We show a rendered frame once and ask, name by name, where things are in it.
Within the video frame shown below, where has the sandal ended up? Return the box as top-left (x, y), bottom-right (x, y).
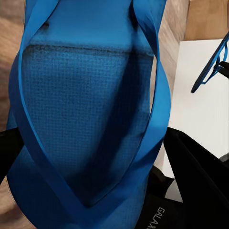
top-left (191, 31), bottom-right (229, 93)
top-left (6, 0), bottom-right (171, 229)

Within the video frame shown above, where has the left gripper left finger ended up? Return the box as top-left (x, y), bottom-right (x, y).
top-left (0, 127), bottom-right (25, 184)

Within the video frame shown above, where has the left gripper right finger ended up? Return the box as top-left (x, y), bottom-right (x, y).
top-left (163, 126), bottom-right (229, 229)

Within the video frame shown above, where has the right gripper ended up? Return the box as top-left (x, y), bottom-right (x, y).
top-left (218, 61), bottom-right (229, 78)

